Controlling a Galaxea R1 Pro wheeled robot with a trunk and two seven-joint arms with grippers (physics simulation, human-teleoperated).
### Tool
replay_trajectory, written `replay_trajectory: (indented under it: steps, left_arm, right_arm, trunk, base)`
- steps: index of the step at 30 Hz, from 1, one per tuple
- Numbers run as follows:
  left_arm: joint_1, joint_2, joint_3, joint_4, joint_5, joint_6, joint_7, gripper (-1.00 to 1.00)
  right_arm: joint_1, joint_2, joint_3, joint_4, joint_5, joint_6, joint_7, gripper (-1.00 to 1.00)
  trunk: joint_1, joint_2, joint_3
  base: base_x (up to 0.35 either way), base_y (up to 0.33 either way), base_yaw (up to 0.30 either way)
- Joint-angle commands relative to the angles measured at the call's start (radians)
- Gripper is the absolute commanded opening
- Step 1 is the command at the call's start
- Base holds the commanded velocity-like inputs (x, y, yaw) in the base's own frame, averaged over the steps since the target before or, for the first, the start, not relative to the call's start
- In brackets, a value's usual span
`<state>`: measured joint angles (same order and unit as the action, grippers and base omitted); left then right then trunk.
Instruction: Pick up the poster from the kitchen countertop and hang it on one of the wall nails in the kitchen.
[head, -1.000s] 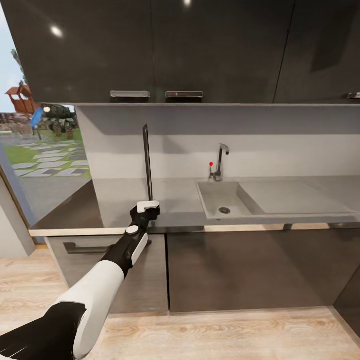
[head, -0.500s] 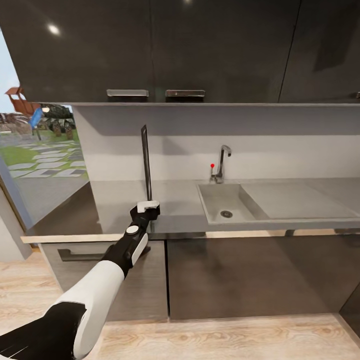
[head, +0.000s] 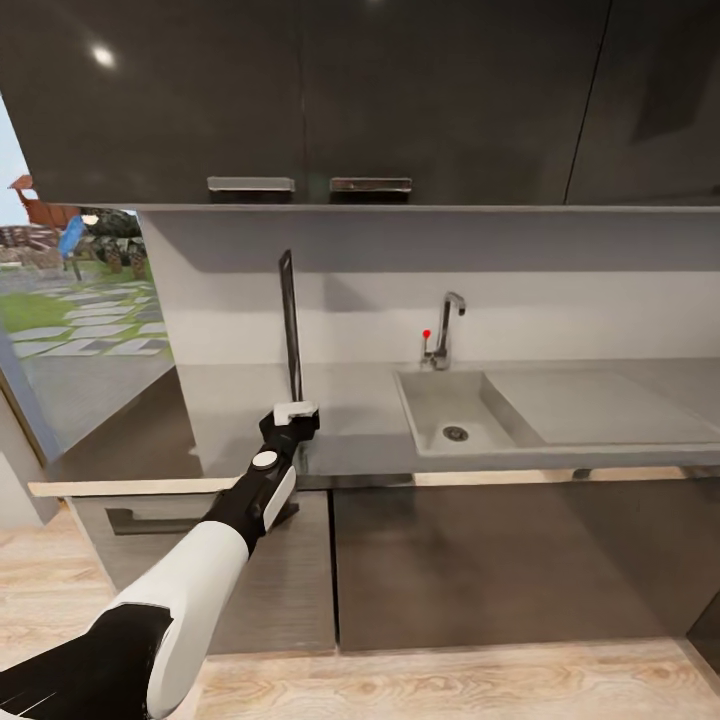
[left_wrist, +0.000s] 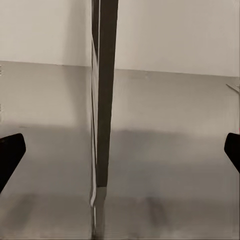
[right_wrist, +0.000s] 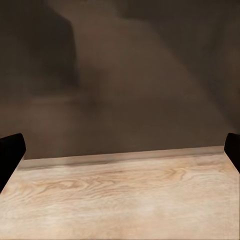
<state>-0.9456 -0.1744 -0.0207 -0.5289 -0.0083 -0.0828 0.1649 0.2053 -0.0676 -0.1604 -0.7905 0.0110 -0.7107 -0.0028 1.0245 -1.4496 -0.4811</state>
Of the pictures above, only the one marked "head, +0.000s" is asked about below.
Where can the poster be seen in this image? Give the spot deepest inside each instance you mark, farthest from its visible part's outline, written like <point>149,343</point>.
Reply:
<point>290,324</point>

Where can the dishwasher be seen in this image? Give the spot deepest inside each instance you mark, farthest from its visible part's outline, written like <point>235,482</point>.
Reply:
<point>286,598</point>

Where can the drop in sink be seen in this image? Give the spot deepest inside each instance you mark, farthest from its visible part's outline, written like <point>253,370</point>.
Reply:
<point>536,411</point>

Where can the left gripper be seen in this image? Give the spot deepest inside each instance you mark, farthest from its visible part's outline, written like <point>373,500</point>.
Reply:
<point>299,429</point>

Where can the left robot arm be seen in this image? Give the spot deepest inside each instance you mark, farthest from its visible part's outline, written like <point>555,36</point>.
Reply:
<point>140,657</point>

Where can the cabinet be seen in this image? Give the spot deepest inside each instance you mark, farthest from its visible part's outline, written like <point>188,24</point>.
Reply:
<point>300,105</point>
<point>650,138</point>

